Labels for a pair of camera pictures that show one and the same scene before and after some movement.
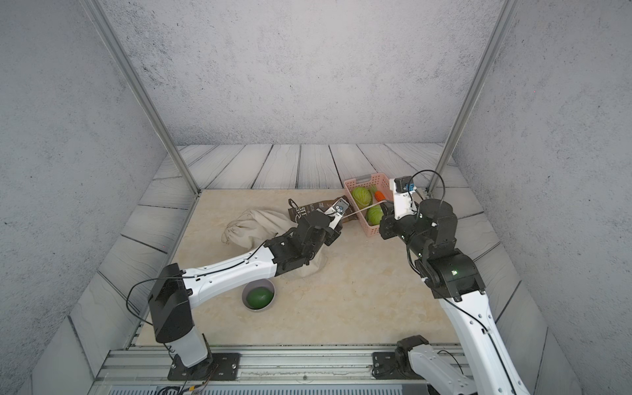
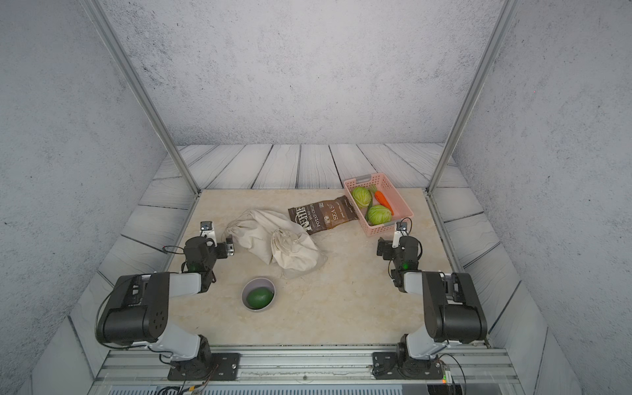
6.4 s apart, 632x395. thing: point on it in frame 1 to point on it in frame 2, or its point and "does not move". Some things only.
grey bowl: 258,294 does not move
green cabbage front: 374,215 does not move
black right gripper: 388,231 to 389,248
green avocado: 259,297 does not move
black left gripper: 333,235 to 222,252
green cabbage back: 361,197 does not move
